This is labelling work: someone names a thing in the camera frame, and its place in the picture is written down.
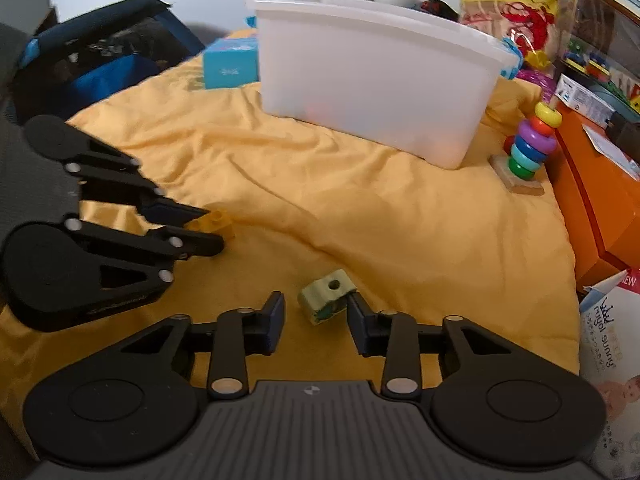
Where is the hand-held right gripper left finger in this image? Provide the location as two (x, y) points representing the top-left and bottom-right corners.
(117, 290), (287, 402)

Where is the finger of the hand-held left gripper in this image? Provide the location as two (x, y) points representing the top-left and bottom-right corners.
(64, 137), (212, 227)
(64, 214), (227, 295)

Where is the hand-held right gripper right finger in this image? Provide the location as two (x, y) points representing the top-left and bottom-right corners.
(347, 293), (532, 402)

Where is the yellow studded toy brick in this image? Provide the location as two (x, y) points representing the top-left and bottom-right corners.
(187, 209), (237, 242)

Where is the pale green toy block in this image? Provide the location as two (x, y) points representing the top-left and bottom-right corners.
(297, 268), (359, 327)

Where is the white plastic storage bin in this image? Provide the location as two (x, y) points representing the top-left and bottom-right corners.
(246, 0), (524, 171)

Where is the yellow blanket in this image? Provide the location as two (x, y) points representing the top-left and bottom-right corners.
(0, 77), (584, 461)

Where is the dark blue fabric bag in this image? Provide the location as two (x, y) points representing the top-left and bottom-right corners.
(12, 0), (207, 124)

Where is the light blue box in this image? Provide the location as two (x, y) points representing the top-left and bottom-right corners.
(202, 36), (262, 92)

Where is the white baby diaper pack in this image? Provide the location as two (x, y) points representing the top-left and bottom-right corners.
(579, 269), (640, 480)

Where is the orange box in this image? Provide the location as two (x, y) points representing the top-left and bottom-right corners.
(546, 104), (640, 297)

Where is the white paper sheet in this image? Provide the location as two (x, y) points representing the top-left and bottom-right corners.
(581, 125), (640, 182)

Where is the yellow plastic toy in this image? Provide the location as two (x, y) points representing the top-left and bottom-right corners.
(522, 49), (554, 72)

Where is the small white blue box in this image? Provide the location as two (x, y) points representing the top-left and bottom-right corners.
(554, 72), (622, 124)

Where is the small black object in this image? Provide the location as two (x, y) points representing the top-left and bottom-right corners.
(605, 110), (640, 149)

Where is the yellow snack bag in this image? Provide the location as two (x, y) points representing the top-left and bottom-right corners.
(457, 0), (567, 69)

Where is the toy box with coloured shapes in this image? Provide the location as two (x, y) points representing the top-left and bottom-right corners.
(560, 35), (640, 107)

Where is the clear plastic container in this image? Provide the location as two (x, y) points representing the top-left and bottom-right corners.
(555, 0), (640, 53)

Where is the rainbow stacking ring toy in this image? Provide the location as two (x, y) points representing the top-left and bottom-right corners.
(489, 99), (564, 197)

